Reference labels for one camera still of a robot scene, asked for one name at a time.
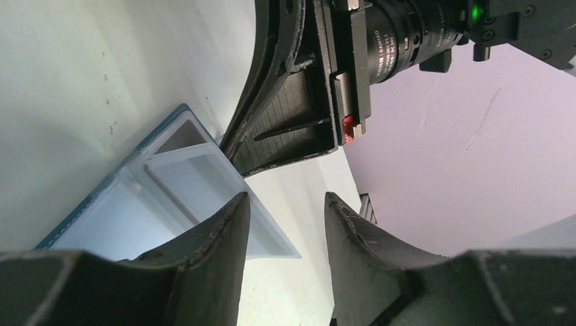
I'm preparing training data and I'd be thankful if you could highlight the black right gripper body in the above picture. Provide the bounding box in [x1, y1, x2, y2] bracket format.
[321, 1, 471, 145]

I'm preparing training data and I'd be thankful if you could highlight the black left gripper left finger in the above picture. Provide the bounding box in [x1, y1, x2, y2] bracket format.
[1, 192, 251, 325]

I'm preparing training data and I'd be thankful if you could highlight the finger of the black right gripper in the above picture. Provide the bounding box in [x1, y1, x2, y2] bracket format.
[219, 1, 338, 177]

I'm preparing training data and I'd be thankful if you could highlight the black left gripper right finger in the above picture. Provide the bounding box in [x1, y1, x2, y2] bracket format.
[324, 192, 575, 325]

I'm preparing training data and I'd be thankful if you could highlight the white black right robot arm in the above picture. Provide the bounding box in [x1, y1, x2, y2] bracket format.
[219, 1, 575, 176]

